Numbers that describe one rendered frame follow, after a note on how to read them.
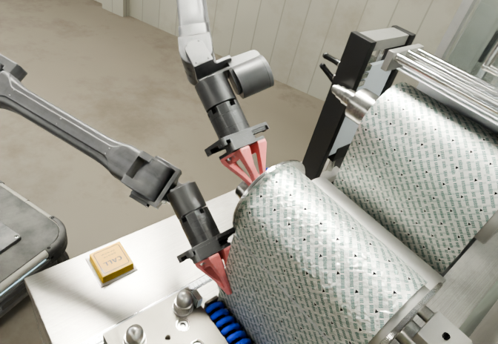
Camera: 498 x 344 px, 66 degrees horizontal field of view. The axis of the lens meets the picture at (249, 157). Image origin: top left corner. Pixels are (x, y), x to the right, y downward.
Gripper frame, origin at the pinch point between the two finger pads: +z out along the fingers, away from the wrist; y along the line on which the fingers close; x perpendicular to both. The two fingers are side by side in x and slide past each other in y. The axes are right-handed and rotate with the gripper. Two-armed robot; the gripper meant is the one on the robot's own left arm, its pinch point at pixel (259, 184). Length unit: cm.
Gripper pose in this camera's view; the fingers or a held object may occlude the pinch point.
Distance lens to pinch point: 65.1
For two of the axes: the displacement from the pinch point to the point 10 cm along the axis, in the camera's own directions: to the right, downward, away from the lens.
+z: 4.3, 9.0, -0.4
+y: -7.3, 3.1, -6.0
